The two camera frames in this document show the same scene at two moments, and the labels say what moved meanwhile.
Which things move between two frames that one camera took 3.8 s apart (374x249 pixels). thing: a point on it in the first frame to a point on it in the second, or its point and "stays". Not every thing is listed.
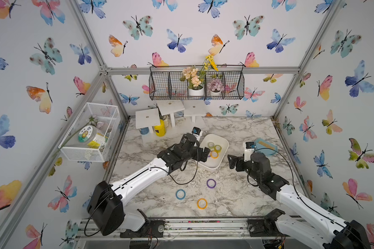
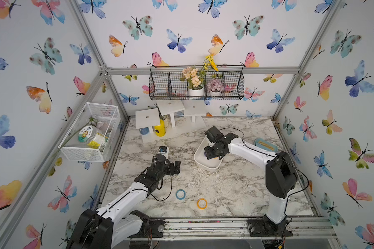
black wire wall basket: (196, 82) stays
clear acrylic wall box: (92, 135) stays
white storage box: (218, 147) stays
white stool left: (147, 118) stays
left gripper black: (198, 156) to (176, 170)
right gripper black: (240, 161) to (208, 154)
